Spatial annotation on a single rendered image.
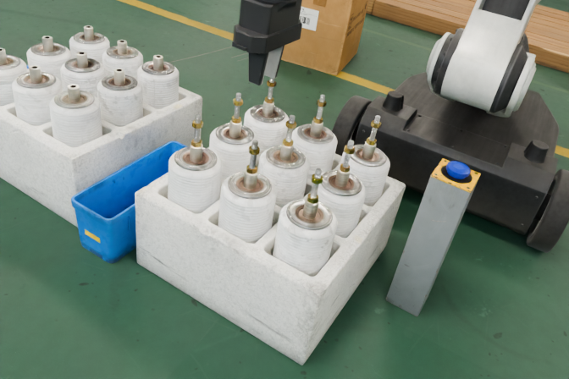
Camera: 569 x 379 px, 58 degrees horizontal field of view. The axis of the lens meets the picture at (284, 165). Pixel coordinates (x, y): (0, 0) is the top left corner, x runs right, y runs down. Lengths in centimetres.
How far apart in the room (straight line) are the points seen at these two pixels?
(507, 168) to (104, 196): 89
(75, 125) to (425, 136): 79
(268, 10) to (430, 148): 69
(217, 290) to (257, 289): 10
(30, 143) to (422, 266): 82
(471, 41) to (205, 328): 75
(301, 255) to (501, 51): 56
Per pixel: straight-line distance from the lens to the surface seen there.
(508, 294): 123
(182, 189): 92
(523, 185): 126
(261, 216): 86
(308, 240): 81
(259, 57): 73
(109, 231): 103
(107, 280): 106
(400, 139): 128
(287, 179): 93
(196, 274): 96
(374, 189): 102
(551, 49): 270
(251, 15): 70
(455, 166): 91
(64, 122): 110
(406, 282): 104
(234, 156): 98
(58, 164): 111
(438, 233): 95
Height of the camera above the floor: 77
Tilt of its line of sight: 34 degrees down
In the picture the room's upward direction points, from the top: 9 degrees clockwise
